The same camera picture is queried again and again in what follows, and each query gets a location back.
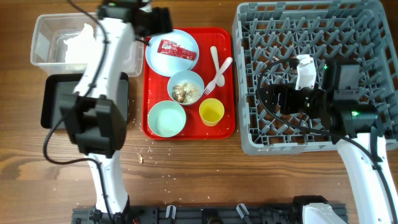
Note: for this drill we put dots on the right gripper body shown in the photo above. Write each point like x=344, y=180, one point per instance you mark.
x=304, y=101

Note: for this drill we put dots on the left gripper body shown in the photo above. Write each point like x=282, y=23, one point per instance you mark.
x=152, y=22

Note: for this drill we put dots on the red sauce packet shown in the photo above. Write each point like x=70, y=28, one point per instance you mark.
x=167, y=47

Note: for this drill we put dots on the light blue plate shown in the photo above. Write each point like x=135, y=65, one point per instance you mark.
x=168, y=65

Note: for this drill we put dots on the white plastic spoon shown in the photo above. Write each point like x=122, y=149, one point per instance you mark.
x=214, y=54

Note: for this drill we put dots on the light blue bowl with food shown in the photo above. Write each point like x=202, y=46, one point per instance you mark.
x=185, y=87

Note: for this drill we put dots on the yellow plastic cup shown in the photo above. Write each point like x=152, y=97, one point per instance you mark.
x=211, y=111

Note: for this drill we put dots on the white plastic fork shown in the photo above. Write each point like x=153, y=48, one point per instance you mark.
x=211, y=86

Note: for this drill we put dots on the white napkin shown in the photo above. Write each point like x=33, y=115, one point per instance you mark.
x=80, y=48

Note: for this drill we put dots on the mint green bowl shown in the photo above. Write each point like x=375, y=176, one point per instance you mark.
x=166, y=119

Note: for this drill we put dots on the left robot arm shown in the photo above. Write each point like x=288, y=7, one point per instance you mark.
x=90, y=114

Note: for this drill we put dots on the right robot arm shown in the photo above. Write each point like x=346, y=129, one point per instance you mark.
x=334, y=110

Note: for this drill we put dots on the grey dishwasher rack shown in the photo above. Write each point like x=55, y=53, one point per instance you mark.
x=266, y=32

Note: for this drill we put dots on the red serving tray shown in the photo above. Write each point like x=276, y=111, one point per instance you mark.
x=155, y=88

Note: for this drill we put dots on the clear plastic bin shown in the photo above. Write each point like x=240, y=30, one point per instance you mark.
x=48, y=49

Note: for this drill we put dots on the black plastic tray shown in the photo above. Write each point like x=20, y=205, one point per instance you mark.
x=58, y=84

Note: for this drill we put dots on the black mounting rail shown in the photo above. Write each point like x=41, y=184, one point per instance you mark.
x=202, y=215

